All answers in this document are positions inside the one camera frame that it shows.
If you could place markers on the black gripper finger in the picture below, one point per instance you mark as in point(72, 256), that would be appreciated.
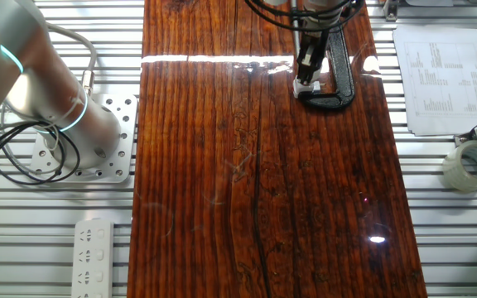
point(318, 60)
point(304, 66)

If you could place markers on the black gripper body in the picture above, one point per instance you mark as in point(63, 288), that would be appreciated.
point(315, 41)

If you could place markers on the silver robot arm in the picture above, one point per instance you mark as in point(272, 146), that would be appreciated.
point(15, 83)

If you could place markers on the white bulb socket adapter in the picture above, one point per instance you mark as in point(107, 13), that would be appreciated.
point(303, 89)

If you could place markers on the black C-clamp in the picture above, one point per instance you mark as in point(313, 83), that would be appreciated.
point(344, 83)

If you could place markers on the printed paper sheets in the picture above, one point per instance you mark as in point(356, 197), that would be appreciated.
point(445, 91)

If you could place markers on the brown wooden board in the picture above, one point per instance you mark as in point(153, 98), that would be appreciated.
point(205, 186)

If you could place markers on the clear tape roll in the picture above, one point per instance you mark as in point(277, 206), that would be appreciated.
point(456, 174)

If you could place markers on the white power strip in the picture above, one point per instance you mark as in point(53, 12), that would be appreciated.
point(93, 260)

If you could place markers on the silver corner bracket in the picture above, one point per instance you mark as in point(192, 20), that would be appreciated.
point(391, 10)

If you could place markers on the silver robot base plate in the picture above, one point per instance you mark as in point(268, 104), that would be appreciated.
point(124, 136)

